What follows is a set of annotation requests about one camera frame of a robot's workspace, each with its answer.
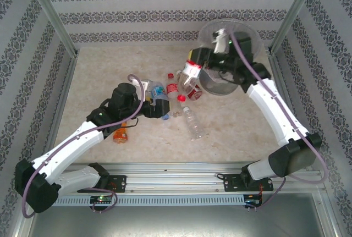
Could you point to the blue cap bottle blue label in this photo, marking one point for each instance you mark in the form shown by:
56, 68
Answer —
158, 92

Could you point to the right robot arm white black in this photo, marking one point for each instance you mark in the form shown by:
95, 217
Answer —
269, 110

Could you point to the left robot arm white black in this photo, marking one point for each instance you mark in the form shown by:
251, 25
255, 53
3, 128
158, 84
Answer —
71, 143

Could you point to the clear plastic bin liner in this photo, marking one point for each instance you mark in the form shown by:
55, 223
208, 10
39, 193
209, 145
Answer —
204, 32

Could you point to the orange drink bottle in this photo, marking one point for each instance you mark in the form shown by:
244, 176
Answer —
120, 135

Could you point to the large clear unlabelled bottle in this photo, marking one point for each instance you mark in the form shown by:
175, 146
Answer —
193, 124

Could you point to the tea bottle red gold label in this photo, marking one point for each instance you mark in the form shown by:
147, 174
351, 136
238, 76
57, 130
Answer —
195, 94

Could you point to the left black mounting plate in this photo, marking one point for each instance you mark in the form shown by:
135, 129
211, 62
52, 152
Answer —
116, 183

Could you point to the black mounting plate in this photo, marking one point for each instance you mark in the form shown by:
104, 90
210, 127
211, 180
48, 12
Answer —
231, 183
116, 183

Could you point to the left small circuit board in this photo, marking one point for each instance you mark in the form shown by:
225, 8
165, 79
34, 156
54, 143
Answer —
101, 199

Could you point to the small circuit board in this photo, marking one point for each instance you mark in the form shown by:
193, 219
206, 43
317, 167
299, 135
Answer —
253, 198
101, 199

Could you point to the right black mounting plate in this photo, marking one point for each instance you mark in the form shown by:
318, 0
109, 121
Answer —
231, 183

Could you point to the grey metal shelf panel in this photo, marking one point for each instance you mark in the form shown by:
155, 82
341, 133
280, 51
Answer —
176, 221

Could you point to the right small circuit board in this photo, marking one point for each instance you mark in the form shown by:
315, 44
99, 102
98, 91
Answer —
253, 198

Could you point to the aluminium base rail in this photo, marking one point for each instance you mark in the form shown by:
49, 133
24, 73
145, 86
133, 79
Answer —
176, 177

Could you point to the right aluminium frame post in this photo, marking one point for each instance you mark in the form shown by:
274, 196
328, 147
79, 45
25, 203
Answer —
297, 8

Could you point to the aluminium frame post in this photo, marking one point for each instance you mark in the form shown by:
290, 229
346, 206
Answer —
297, 8
52, 17

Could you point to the left aluminium frame post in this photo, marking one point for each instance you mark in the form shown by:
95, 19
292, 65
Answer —
52, 17

